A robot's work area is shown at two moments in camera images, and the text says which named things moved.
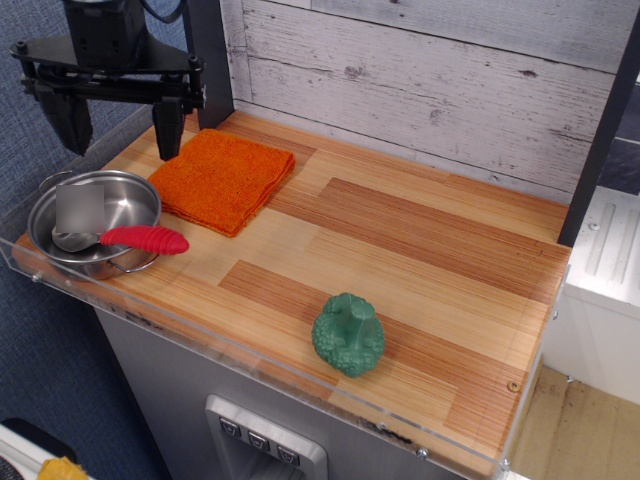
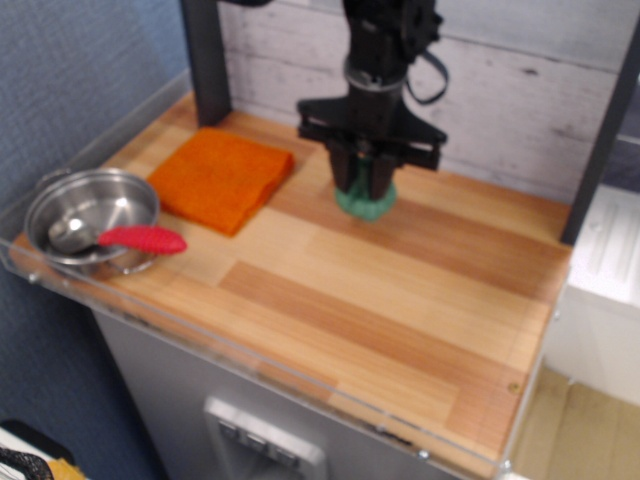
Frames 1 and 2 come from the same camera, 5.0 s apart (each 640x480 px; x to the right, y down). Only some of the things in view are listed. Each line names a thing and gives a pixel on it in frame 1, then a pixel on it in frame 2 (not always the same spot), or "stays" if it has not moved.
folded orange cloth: (220, 180) stays
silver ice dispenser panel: (246, 445) stays
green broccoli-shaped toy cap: (349, 334) -> (359, 201)
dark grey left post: (208, 40) stays
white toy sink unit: (595, 331) stays
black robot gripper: (110, 56) -> (371, 119)
